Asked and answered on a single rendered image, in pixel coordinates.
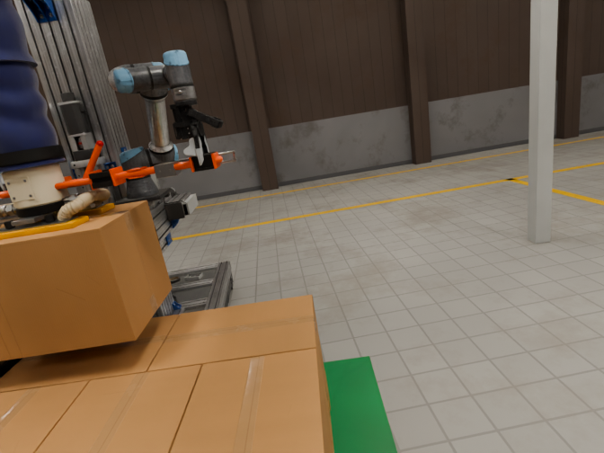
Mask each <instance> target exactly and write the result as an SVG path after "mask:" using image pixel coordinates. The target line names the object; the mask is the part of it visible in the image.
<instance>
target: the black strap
mask: <svg viewBox="0 0 604 453"><path fill-rule="evenodd" d="M61 156H65V152H64V149H63V147H62V146H61V145H55V146H49V147H38V148H32V149H26V150H21V151H15V152H9V153H3V154H0V167H4V166H9V165H15V164H25V163H29V162H35V161H40V160H45V159H50V158H56V157H61Z"/></svg>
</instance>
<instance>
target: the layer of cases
mask: <svg viewBox="0 0 604 453"><path fill-rule="evenodd" d="M0 453H333V444H332V434H331V425H330V416H329V408H328V399H327V390H326V382H325V373H324V362H323V355H322V350H321V344H320V339H319V333H318V328H317V322H316V317H315V307H314V301H313V296H312V295H306V296H301V297H294V298H283V299H276V300H270V301H264V302H258V303H252V304H245V305H239V306H228V307H221V308H215V309H209V310H203V311H197V312H190V313H184V314H180V315H179V314H178V315H167V316H160V317H154V318H151V319H150V321H149V322H148V324H147V326H146V327H145V328H144V330H143V331H142V333H141V334H140V335H139V337H138V338H137V339H136V340H135V341H132V342H121V343H115V344H109V345H103V346H97V347H91V348H85V349H79V350H73V351H62V352H56V353H50V354H44V355H39V356H32V357H27V358H22V359H21V360H20V361H19V362H18V363H17V364H15V365H14V366H13V367H12V368H11V369H10V370H9V371H8V372H6V373H5V374H4V375H3V376H2V377H1V378H0Z"/></svg>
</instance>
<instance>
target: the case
mask: <svg viewBox="0 0 604 453"><path fill-rule="evenodd" d="M114 206H115V207H114V208H113V209H110V210H108V211H106V212H104V213H102V214H96V215H91V216H88V217H89V220H88V221H86V222H84V223H83V224H81V225H79V226H76V227H75V228H70V229H65V230H59V231H53V232H48V233H42V234H36V235H26V236H20V237H14V238H8V239H3V240H0V361H4V360H15V359H20V358H27V357H32V356H39V355H44V354H50V353H56V352H62V351H73V350H79V349H85V348H91V347H97V346H103V345H109V344H115V343H121V342H132V341H135V340H136V339H137V338H138V337H139V335H140V334H141V333H142V331H143V330H144V328H145V327H146V326H147V324H148V322H149V321H150V319H151V318H152V317H153V315H154V314H155V312H156V310H157V309H158V308H159V307H160V306H161V304H162V303H163V301H164V300H165V298H166V297H167V295H168V294H169V292H170V291H171V290H172V285H171V281H170V279H169V275H168V272H167V269H166V266H165V262H164V257H163V254H162V250H161V247H160V244H159V240H158V237H157V233H156V231H155V225H154V221H153V219H152V215H151V212H150V208H149V206H148V202H147V200H142V201H137V202H130V203H125V204H120V205H114Z"/></svg>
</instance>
